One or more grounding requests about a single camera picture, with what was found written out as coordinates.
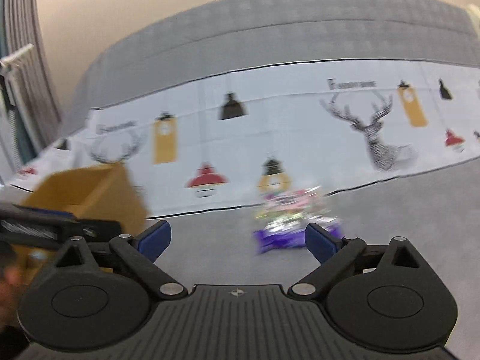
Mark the grey curtain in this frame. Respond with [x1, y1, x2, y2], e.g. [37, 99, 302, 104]
[1, 0, 62, 172]

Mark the person's left hand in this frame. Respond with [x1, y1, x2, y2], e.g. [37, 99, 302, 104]
[0, 241, 26, 331]

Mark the grey patterned sofa cover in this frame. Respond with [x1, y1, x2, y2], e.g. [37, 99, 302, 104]
[0, 0, 480, 360]

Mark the open cardboard box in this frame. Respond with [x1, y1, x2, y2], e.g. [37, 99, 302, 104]
[7, 163, 146, 281]

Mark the purple snack wrapper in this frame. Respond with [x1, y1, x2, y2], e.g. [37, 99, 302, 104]
[253, 216, 343, 254]

